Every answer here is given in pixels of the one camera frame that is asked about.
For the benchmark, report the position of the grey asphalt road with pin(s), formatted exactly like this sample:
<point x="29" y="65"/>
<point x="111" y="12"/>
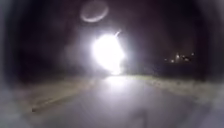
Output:
<point x="116" y="106"/>

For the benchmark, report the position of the pale grass verge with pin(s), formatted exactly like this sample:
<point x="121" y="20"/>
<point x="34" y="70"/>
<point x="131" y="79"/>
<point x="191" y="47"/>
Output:
<point x="176" y="86"/>
<point x="50" y="91"/>

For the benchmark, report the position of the bright lamp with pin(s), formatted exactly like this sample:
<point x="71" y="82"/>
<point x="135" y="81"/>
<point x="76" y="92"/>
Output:
<point x="108" y="53"/>

